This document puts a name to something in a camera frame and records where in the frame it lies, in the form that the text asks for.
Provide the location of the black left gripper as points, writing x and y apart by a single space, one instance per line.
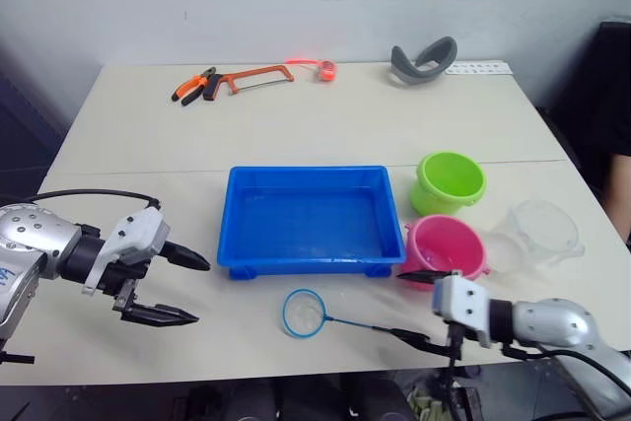
120 275

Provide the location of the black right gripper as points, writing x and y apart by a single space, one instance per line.
454 337

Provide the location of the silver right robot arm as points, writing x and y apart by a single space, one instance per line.
562 327

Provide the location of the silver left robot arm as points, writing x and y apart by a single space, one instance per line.
29 238

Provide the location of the pink plastic bucket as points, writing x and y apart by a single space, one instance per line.
443 248

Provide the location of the blue hand fish net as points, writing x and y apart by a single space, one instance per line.
301 315

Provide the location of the green plastic bucket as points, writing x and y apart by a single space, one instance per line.
446 184

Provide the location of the clear plastic cup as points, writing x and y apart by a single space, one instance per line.
542 233

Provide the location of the blue plastic tub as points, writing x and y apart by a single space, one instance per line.
310 219

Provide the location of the dark rounded shape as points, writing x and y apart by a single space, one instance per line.
374 399

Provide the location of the orange hacksaw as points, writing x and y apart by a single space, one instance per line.
246 80

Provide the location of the grey curved headband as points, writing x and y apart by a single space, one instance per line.
419 68

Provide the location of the white printed strip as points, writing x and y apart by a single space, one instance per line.
480 68

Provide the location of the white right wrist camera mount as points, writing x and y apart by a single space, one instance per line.
461 305

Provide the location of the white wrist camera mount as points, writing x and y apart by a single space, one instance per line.
461 305
143 231

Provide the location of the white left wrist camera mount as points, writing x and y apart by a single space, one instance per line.
143 231

